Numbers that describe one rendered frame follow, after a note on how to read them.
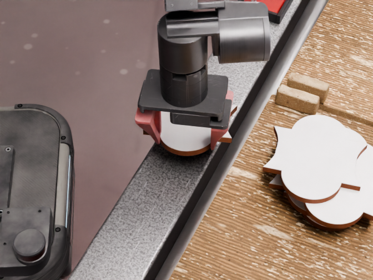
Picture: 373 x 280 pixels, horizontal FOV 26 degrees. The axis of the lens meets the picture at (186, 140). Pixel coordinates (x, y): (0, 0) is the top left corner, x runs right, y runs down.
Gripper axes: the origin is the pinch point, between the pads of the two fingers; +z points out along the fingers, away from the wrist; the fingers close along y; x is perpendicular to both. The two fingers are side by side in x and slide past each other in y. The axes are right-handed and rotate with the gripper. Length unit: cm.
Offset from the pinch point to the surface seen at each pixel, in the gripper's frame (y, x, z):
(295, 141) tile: 14.1, -1.2, -3.3
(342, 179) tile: 20.1, -6.4, -3.2
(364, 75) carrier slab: 23.3, 17.9, 2.8
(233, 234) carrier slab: 7.8, -12.4, 2.2
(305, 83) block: 14.9, 12.3, 0.0
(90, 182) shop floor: -38, 62, 96
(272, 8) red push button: 8.8, 31.6, 3.3
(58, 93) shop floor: -56, 94, 96
